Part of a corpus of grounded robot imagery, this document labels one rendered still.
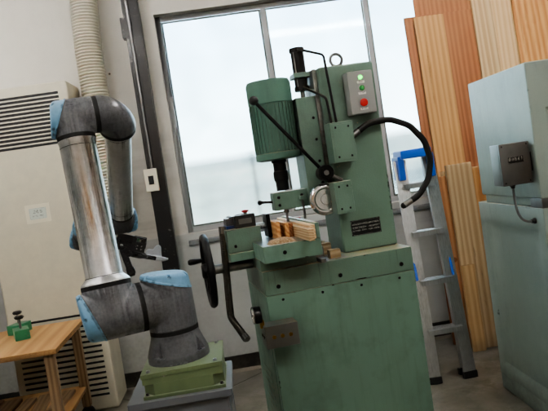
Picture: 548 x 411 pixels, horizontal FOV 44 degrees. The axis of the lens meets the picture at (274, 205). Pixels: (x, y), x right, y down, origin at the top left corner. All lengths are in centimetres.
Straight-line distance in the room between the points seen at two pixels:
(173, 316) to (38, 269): 189
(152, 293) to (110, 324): 15
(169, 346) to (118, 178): 63
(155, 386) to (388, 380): 97
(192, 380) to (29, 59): 261
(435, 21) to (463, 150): 76
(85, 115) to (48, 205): 174
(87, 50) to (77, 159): 191
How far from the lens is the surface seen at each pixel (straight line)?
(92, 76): 392
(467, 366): 356
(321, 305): 251
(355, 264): 253
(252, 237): 257
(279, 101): 260
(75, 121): 212
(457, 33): 420
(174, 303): 206
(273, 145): 258
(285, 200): 263
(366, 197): 264
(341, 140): 253
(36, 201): 384
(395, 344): 263
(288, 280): 247
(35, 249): 386
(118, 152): 227
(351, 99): 258
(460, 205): 391
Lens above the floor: 116
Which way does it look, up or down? 3 degrees down
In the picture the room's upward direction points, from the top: 9 degrees counter-clockwise
